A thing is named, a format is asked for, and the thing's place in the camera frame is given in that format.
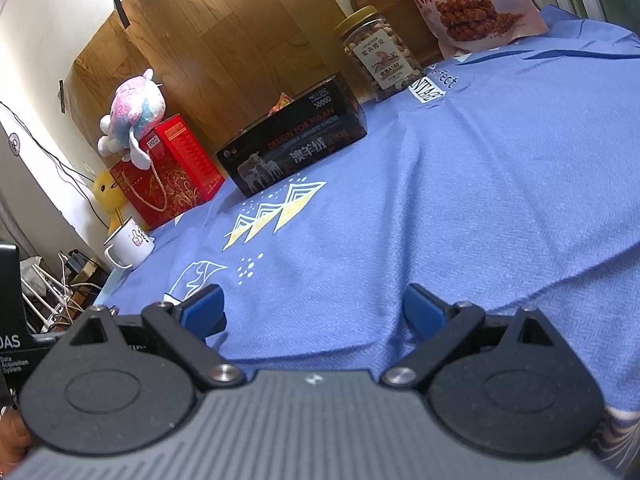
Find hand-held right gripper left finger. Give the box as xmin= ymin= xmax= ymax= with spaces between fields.
xmin=70 ymin=284 xmax=246 ymax=386

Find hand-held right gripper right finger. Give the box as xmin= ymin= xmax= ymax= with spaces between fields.
xmin=380 ymin=282 xmax=556 ymax=388

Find black cardboard box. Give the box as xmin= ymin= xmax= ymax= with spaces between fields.
xmin=215 ymin=72 xmax=369 ymax=198

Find red snack packet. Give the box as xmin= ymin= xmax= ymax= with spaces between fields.
xmin=267 ymin=91 xmax=296 ymax=118

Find person's left hand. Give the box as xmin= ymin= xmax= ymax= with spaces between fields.
xmin=0 ymin=407 xmax=33 ymax=466

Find white enamel mug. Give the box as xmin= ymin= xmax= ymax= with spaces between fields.
xmin=103 ymin=216 xmax=156 ymax=268

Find blue printed cloth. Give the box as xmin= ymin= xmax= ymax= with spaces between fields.
xmin=102 ymin=4 xmax=640 ymax=461

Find red gift bag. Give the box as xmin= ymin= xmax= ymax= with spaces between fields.
xmin=109 ymin=137 xmax=201 ymax=231

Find yellow plush toy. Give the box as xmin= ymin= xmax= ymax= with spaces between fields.
xmin=91 ymin=167 xmax=132 ymax=231

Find red gift box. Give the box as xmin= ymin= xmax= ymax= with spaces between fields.
xmin=142 ymin=114 xmax=227 ymax=206

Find pink and blue plush toy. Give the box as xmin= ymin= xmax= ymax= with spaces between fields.
xmin=97 ymin=67 xmax=166 ymax=171

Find nut jar with yellow lid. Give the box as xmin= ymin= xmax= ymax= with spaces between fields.
xmin=333 ymin=5 xmax=426 ymax=103

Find wooden board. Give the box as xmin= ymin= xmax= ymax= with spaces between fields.
xmin=65 ymin=0 xmax=361 ymax=171

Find pink snack bag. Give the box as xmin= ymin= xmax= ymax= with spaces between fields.
xmin=377 ymin=0 xmax=548 ymax=61

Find white wire rack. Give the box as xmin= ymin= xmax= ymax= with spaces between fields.
xmin=20 ymin=255 xmax=108 ymax=333

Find black wall cable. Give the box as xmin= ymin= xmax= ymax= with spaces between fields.
xmin=0 ymin=100 xmax=101 ymax=196

